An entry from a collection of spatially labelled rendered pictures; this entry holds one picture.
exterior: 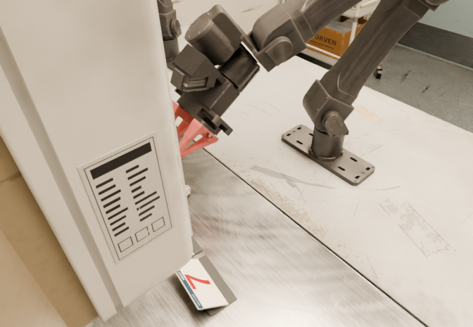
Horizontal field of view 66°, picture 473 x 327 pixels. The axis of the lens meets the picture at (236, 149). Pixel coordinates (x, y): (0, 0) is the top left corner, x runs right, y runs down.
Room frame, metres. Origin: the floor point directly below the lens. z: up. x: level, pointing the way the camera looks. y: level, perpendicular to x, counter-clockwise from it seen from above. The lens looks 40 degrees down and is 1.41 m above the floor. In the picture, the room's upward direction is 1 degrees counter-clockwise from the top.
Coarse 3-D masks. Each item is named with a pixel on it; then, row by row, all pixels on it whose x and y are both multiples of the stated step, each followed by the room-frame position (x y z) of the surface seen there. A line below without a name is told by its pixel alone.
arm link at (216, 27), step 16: (208, 16) 0.54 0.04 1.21; (224, 16) 0.53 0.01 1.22; (192, 32) 0.53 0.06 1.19; (208, 32) 0.52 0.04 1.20; (224, 32) 0.53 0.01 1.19; (240, 32) 0.53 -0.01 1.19; (208, 48) 0.52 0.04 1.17; (224, 48) 0.52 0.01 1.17; (256, 48) 0.56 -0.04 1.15; (272, 48) 0.51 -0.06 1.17; (288, 48) 0.52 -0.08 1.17; (272, 64) 0.52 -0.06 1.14
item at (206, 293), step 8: (192, 264) 0.32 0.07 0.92; (184, 272) 0.29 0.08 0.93; (192, 272) 0.30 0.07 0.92; (200, 272) 0.31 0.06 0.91; (192, 280) 0.28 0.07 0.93; (200, 280) 0.29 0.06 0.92; (208, 280) 0.29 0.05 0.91; (192, 288) 0.27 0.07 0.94; (200, 288) 0.27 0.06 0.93; (208, 288) 0.28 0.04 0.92; (200, 296) 0.26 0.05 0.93; (208, 296) 0.26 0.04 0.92; (216, 296) 0.27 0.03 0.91; (208, 304) 0.25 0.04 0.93
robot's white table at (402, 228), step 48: (240, 96) 0.82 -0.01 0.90; (288, 96) 0.82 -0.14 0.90; (384, 96) 0.80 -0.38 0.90; (240, 144) 0.62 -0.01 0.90; (384, 144) 0.61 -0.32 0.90; (432, 144) 0.61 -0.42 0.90; (288, 192) 0.48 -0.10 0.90; (336, 192) 0.47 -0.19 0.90; (384, 192) 0.47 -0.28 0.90; (432, 192) 0.47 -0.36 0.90; (336, 240) 0.37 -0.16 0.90; (384, 240) 0.36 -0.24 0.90; (432, 240) 0.36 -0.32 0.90; (384, 288) 0.28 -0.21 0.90; (432, 288) 0.28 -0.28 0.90
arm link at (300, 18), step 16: (288, 0) 0.59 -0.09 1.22; (304, 0) 0.56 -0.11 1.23; (320, 0) 0.55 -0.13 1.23; (336, 0) 0.56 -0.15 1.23; (352, 0) 0.56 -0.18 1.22; (432, 0) 0.56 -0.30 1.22; (448, 0) 0.56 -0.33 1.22; (272, 16) 0.57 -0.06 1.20; (288, 16) 0.54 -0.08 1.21; (304, 16) 0.54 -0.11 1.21; (320, 16) 0.55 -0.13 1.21; (336, 16) 0.56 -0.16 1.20; (256, 32) 0.56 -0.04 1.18; (272, 32) 0.53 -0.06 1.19; (288, 32) 0.53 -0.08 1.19; (304, 32) 0.54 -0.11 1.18; (304, 48) 0.54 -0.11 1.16
